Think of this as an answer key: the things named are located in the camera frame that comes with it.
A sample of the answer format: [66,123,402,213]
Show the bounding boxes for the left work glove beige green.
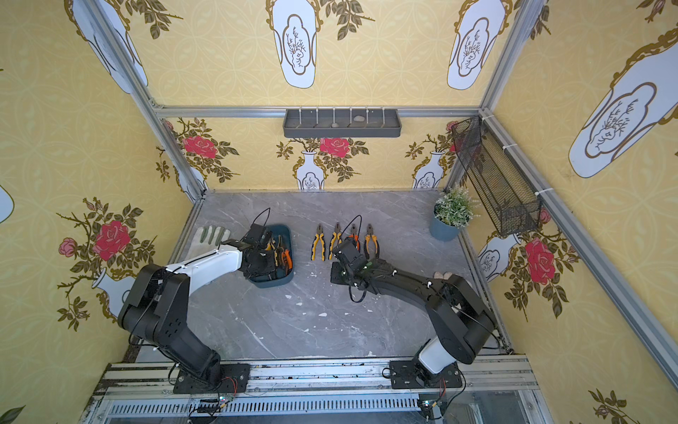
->
[184,225,231,261]

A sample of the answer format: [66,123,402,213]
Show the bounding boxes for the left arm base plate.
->
[173,363,251,394]

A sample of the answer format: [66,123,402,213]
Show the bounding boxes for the green white artificial plant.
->
[434,187,478,228]

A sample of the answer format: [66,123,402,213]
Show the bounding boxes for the grey wall shelf tray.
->
[282,107,403,139]

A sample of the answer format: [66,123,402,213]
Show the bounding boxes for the aluminium front rail frame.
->
[81,355,553,423]

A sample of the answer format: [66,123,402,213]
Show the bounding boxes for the right work glove beige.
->
[433,271,461,284]

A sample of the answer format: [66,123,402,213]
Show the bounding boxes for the black wire mesh basket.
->
[451,118,542,237]

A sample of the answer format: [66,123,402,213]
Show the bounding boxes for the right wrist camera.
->
[333,238,367,272]

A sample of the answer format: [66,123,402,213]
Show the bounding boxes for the teal plastic storage box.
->
[248,224,293,288]

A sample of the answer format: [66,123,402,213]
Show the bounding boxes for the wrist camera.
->
[333,238,367,272]
[243,224,272,249]

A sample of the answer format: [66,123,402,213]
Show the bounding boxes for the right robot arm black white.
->
[330,260,497,365]

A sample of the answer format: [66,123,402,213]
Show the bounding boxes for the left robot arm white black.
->
[118,240,276,390]

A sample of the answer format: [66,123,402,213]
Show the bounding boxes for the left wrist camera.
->
[243,224,272,249]

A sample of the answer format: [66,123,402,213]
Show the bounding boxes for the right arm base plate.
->
[381,360,464,390]

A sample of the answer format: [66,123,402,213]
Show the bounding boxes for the blue flower pot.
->
[429,213,462,242]

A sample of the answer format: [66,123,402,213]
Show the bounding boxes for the red orange black pliers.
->
[349,224,361,252]

